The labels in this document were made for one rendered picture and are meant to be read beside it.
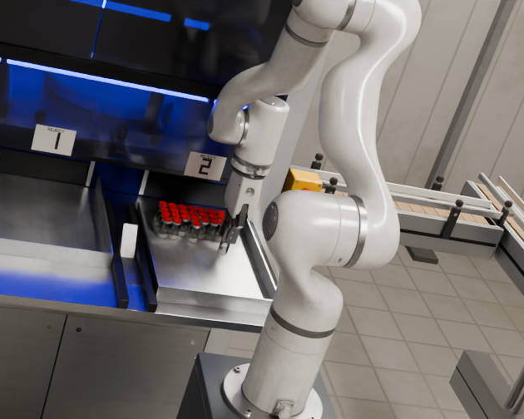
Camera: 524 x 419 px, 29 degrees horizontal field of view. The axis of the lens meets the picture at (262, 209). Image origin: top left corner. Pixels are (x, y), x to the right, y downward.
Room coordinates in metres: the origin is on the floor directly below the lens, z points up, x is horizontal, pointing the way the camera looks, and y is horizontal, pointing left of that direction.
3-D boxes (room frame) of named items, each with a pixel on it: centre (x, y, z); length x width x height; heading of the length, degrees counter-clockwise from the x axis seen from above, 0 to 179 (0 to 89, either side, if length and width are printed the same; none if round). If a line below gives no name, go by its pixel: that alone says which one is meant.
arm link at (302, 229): (1.52, -0.10, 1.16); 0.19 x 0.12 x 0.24; 113
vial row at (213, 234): (2.00, 0.12, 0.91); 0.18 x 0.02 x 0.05; 111
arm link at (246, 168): (1.97, 0.05, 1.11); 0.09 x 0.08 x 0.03; 21
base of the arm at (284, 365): (1.53, -0.13, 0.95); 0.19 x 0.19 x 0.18
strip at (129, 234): (1.79, 0.22, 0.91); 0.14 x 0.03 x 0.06; 22
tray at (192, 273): (1.90, 0.08, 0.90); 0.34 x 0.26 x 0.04; 21
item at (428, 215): (2.43, -0.29, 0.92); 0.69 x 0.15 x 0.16; 111
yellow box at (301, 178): (2.19, -0.07, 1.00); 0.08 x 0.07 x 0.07; 21
